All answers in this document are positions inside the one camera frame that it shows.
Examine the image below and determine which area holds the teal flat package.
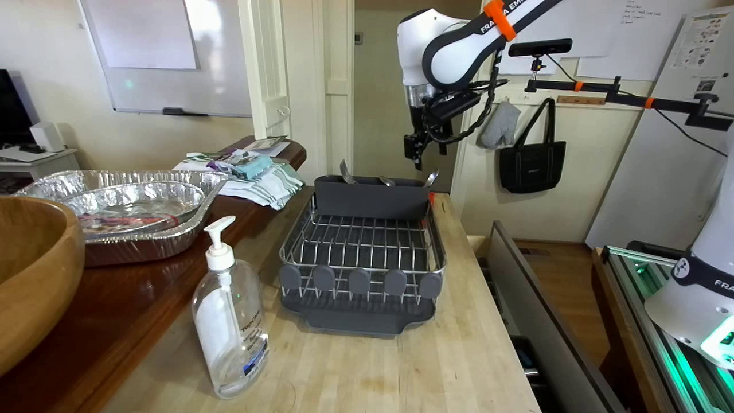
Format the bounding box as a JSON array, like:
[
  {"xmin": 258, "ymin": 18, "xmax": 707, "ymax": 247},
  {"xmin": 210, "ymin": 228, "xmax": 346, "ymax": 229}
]
[{"xmin": 204, "ymin": 151, "xmax": 277, "ymax": 184}]

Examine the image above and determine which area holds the black tote bag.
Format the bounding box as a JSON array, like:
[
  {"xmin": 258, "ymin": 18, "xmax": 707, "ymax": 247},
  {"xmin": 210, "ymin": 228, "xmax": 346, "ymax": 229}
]
[{"xmin": 497, "ymin": 96, "xmax": 569, "ymax": 195}]

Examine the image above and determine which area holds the grey wire dish rack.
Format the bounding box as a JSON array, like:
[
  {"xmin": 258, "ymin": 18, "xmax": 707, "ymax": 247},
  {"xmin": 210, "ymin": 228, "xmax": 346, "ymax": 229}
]
[{"xmin": 275, "ymin": 175, "xmax": 447, "ymax": 340}]

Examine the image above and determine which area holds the dark grey utensil holder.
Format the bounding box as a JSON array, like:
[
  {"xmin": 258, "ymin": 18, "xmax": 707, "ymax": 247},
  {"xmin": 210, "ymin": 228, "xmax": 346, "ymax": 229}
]
[{"xmin": 312, "ymin": 175, "xmax": 437, "ymax": 224}]

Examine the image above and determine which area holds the white wall whiteboard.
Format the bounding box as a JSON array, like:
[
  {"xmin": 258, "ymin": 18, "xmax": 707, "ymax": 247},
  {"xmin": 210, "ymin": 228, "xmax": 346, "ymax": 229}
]
[{"xmin": 75, "ymin": 0, "xmax": 254, "ymax": 120}]

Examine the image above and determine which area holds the black bar with orange clamps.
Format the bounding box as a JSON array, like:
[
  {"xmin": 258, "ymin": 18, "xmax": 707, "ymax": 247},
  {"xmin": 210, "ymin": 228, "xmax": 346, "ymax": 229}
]
[{"xmin": 526, "ymin": 76, "xmax": 734, "ymax": 133}]

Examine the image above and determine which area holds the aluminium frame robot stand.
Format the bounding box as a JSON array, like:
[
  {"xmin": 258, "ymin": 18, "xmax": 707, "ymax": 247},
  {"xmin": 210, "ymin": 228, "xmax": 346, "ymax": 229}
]
[{"xmin": 603, "ymin": 244, "xmax": 734, "ymax": 413}]

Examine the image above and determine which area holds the large wooden bowl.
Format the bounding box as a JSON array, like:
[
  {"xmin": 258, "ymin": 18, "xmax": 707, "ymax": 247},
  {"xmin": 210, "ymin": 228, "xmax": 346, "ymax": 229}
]
[{"xmin": 0, "ymin": 195, "xmax": 87, "ymax": 378}]

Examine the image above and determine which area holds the clear hand sanitizer bottle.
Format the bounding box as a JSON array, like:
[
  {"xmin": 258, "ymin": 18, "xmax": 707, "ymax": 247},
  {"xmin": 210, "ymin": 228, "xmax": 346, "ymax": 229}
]
[{"xmin": 191, "ymin": 214, "xmax": 273, "ymax": 402}]

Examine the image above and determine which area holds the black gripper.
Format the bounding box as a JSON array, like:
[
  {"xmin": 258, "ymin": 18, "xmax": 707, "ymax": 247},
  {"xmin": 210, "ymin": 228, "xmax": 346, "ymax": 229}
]
[{"xmin": 401, "ymin": 89, "xmax": 467, "ymax": 172}]

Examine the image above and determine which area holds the aluminium foil tray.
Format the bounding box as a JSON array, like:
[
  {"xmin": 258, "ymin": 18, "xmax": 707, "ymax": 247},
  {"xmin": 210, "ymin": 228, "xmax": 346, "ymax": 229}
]
[{"xmin": 12, "ymin": 168, "xmax": 233, "ymax": 268}]

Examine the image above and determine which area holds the grey oven mitt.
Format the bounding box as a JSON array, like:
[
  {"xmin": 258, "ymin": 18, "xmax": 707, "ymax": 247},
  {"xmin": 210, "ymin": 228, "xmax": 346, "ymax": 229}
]
[{"xmin": 477, "ymin": 100, "xmax": 524, "ymax": 151}]

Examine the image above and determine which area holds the black whiteboard marker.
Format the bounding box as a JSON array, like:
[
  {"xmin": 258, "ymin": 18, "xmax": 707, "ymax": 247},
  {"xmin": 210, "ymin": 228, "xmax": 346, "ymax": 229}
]
[{"xmin": 161, "ymin": 105, "xmax": 212, "ymax": 120}]

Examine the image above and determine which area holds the open kitchen drawer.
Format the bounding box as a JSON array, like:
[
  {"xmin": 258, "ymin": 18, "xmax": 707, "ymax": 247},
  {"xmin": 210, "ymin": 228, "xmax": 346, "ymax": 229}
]
[{"xmin": 477, "ymin": 221, "xmax": 632, "ymax": 413}]

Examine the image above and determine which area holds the white poster board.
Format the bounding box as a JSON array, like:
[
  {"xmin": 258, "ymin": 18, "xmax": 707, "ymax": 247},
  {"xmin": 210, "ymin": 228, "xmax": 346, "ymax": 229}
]
[{"xmin": 582, "ymin": 6, "xmax": 734, "ymax": 253}]

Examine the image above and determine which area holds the black computer screen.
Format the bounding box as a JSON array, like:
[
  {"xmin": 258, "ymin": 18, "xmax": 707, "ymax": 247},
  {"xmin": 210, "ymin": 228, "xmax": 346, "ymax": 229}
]
[{"xmin": 0, "ymin": 67, "xmax": 38, "ymax": 151}]

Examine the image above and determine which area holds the green striped dish towel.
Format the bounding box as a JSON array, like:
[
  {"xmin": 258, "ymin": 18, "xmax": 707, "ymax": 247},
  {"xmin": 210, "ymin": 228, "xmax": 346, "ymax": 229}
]
[{"xmin": 173, "ymin": 155, "xmax": 308, "ymax": 214}]

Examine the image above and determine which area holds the dark brown wooden side counter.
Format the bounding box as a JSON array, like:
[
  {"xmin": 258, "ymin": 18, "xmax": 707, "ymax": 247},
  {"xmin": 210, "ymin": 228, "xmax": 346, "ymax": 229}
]
[{"xmin": 0, "ymin": 135, "xmax": 309, "ymax": 413}]

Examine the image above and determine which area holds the black camera on bar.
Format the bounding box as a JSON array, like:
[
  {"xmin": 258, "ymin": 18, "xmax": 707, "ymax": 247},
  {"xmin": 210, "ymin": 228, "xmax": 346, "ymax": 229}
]
[{"xmin": 507, "ymin": 37, "xmax": 577, "ymax": 59}]

